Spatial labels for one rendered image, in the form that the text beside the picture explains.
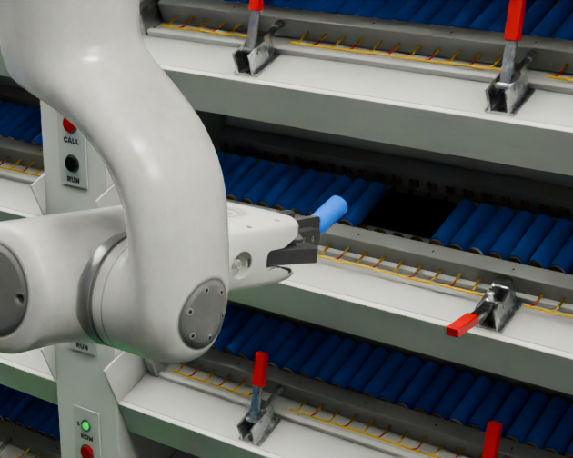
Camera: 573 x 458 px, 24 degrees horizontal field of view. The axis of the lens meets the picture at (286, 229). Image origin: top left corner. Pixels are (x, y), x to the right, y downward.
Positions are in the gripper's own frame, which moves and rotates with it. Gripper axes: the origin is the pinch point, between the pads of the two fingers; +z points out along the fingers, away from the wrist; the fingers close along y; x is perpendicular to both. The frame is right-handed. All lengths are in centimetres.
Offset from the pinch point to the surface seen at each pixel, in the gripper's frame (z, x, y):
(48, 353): 16, 24, 43
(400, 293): 16.7, 7.3, -1.5
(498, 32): 18.4, -17.3, -7.6
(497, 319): 14.8, 6.9, -12.4
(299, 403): 24.0, 23.5, 13.4
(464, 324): 9.5, 6.6, -11.9
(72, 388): 18, 27, 40
